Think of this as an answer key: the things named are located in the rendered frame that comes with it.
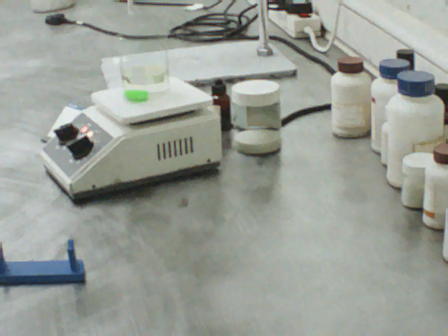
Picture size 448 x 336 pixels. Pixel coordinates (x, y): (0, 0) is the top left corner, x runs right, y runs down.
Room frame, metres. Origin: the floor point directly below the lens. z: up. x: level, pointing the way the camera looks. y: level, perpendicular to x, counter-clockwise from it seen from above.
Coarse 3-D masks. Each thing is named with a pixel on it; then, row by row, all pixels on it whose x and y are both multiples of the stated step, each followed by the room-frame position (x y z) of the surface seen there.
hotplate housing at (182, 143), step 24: (72, 120) 1.16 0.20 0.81; (96, 120) 1.12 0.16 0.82; (168, 120) 1.10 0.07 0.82; (192, 120) 1.10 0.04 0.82; (216, 120) 1.11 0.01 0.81; (120, 144) 1.06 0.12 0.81; (144, 144) 1.07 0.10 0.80; (168, 144) 1.08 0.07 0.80; (192, 144) 1.10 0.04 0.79; (216, 144) 1.11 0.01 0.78; (48, 168) 1.11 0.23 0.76; (96, 168) 1.04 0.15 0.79; (120, 168) 1.06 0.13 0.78; (144, 168) 1.07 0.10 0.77; (168, 168) 1.08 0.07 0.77; (192, 168) 1.10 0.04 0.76; (72, 192) 1.03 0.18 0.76; (96, 192) 1.04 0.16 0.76
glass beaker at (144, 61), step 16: (128, 32) 1.17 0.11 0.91; (144, 32) 1.17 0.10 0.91; (160, 32) 1.16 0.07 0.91; (128, 48) 1.12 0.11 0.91; (144, 48) 1.11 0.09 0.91; (160, 48) 1.12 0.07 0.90; (128, 64) 1.12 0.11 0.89; (144, 64) 1.11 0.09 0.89; (160, 64) 1.12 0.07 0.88; (128, 80) 1.12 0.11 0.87; (144, 80) 1.11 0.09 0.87; (160, 80) 1.12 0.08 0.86; (128, 96) 1.12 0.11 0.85; (144, 96) 1.11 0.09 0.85; (160, 96) 1.12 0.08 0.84
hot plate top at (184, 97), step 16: (176, 80) 1.20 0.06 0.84; (96, 96) 1.16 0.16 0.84; (112, 96) 1.15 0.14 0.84; (176, 96) 1.13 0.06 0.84; (192, 96) 1.13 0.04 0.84; (208, 96) 1.13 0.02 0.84; (112, 112) 1.09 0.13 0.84; (128, 112) 1.08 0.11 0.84; (144, 112) 1.08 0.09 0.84; (160, 112) 1.09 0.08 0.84; (176, 112) 1.10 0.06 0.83
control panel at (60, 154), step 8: (80, 120) 1.15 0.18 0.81; (88, 120) 1.13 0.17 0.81; (80, 128) 1.13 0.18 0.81; (88, 128) 1.11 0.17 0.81; (96, 128) 1.10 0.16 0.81; (56, 136) 1.14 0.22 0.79; (96, 136) 1.09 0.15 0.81; (104, 136) 1.08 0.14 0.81; (112, 136) 1.07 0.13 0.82; (48, 144) 1.14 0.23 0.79; (56, 144) 1.12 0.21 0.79; (96, 144) 1.07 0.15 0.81; (104, 144) 1.06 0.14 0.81; (48, 152) 1.12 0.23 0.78; (56, 152) 1.11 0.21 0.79; (64, 152) 1.09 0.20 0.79; (96, 152) 1.05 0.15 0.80; (56, 160) 1.09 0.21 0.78; (64, 160) 1.08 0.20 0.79; (72, 160) 1.07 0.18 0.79; (80, 160) 1.06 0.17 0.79; (88, 160) 1.05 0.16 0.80; (64, 168) 1.06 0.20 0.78; (72, 168) 1.05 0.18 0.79; (80, 168) 1.04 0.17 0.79
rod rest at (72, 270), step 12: (72, 240) 0.85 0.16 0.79; (0, 252) 0.83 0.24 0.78; (72, 252) 0.83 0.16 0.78; (0, 264) 0.82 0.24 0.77; (12, 264) 0.84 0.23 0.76; (24, 264) 0.84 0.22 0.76; (36, 264) 0.84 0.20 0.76; (48, 264) 0.84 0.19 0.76; (60, 264) 0.85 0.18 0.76; (72, 264) 0.83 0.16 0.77; (0, 276) 0.82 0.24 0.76; (12, 276) 0.82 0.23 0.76; (24, 276) 0.82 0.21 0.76; (36, 276) 0.82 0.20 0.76; (48, 276) 0.82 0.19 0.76; (60, 276) 0.82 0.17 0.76; (72, 276) 0.82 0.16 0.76
